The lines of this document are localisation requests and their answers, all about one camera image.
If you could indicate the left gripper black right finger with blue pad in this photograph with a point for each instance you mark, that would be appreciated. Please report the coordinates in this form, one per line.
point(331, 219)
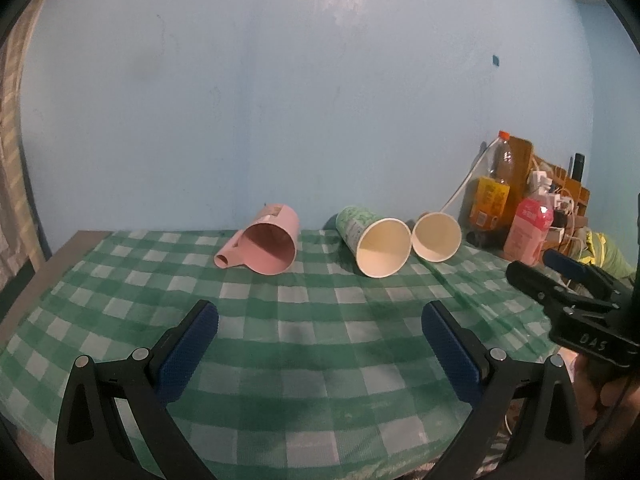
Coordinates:
point(547, 441)

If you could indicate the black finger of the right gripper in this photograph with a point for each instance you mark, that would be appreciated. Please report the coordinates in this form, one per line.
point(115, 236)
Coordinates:
point(535, 282)
point(600, 284)

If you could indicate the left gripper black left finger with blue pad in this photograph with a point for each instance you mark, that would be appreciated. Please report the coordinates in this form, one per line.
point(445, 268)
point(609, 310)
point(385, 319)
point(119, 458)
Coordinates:
point(91, 440)

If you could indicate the orange paper cup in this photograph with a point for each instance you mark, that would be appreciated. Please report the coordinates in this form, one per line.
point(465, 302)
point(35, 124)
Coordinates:
point(436, 237)

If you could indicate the green leaf paper cup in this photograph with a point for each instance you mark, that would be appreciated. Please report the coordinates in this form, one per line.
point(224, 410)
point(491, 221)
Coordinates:
point(380, 245)

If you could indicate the person's hand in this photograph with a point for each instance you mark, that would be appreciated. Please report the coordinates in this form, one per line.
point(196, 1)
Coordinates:
point(621, 396)

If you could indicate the yellow green cloth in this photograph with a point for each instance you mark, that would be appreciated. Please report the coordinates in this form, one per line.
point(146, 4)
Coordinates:
point(601, 251)

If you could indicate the white charger plugs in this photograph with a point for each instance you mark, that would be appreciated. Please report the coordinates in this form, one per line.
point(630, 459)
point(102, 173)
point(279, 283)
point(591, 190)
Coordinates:
point(542, 188)

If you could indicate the pink drink bottle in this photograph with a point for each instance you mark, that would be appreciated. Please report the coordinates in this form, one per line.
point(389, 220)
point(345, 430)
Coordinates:
point(528, 231)

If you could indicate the brown wooden board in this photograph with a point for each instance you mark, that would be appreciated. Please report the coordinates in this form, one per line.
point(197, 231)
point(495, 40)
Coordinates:
point(525, 162)

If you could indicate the amber drink bottle orange cap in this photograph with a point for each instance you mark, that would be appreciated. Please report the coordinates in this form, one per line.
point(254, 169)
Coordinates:
point(493, 190)

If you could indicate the green white checkered tablecloth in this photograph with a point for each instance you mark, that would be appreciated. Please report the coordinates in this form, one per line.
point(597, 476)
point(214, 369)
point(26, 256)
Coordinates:
point(316, 373)

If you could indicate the pink plastic mug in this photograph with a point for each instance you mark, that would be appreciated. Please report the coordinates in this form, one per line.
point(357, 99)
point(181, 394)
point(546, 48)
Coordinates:
point(267, 246)

